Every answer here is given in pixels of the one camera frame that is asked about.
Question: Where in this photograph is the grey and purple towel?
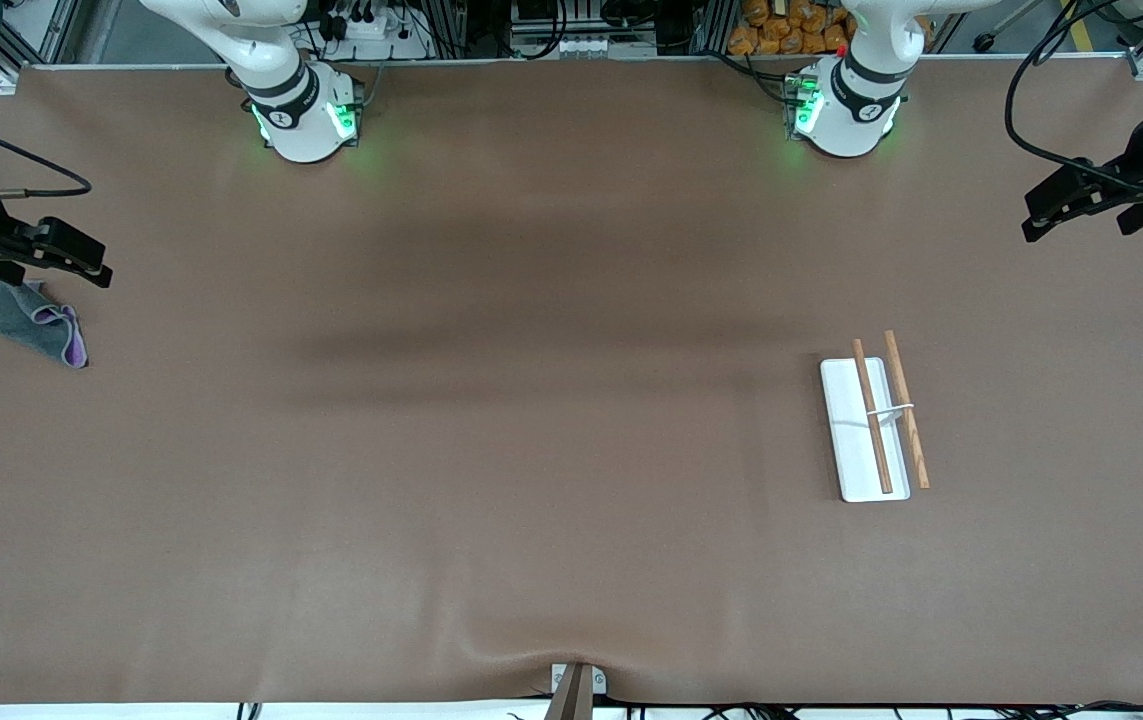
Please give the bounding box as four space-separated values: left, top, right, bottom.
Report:
0 282 90 369

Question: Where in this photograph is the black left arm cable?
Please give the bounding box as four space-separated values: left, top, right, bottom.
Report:
1004 0 1143 196

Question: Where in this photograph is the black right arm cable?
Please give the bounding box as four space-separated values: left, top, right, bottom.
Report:
0 92 94 201

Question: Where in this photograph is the white power strip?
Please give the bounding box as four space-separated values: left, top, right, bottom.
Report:
326 0 414 43

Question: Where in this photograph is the brown table cover mat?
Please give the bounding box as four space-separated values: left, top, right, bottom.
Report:
0 58 1143 706

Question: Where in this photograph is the white rack with wooden rods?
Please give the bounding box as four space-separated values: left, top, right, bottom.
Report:
819 330 932 504

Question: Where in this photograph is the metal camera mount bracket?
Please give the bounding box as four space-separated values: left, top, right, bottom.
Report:
543 662 608 720

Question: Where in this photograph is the orange bag pile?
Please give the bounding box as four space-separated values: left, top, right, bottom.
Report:
728 0 854 57

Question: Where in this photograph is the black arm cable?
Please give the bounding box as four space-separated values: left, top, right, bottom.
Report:
0 92 94 201
1004 0 1143 196

